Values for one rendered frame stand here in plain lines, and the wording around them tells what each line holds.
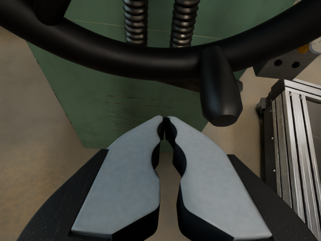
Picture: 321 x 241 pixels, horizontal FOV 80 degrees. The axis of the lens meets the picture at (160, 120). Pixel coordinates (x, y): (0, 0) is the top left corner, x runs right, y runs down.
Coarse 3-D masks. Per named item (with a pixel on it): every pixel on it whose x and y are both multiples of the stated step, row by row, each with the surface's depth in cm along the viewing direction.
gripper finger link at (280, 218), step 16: (240, 160) 9; (240, 176) 8; (256, 176) 8; (256, 192) 7; (272, 192) 7; (272, 208) 7; (288, 208) 7; (272, 224) 6; (288, 224) 6; (304, 224) 6; (256, 240) 6; (272, 240) 6; (288, 240) 6; (304, 240) 6
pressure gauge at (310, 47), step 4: (316, 40) 28; (320, 40) 28; (308, 44) 28; (312, 44) 28; (316, 44) 28; (320, 44) 28; (300, 48) 32; (304, 48) 31; (308, 48) 31; (312, 48) 29; (316, 48) 29; (320, 48) 29; (300, 52) 32; (304, 52) 32; (312, 52) 29; (316, 52) 29; (320, 52) 29
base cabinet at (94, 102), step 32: (96, 0) 29; (160, 0) 29; (224, 0) 29; (256, 0) 29; (288, 0) 29; (96, 32) 33; (160, 32) 33; (224, 32) 34; (64, 64) 40; (64, 96) 50; (96, 96) 49; (128, 96) 49; (160, 96) 49; (192, 96) 49; (96, 128) 65; (128, 128) 65
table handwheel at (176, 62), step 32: (0, 0) 11; (32, 0) 12; (64, 0) 12; (320, 0) 12; (32, 32) 13; (64, 32) 13; (256, 32) 14; (288, 32) 13; (320, 32) 12; (96, 64) 15; (128, 64) 15; (160, 64) 15; (192, 64) 15; (256, 64) 15
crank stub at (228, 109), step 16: (208, 48) 14; (208, 64) 13; (224, 64) 12; (208, 80) 12; (224, 80) 12; (208, 96) 12; (224, 96) 11; (240, 96) 12; (208, 112) 11; (224, 112) 11; (240, 112) 11
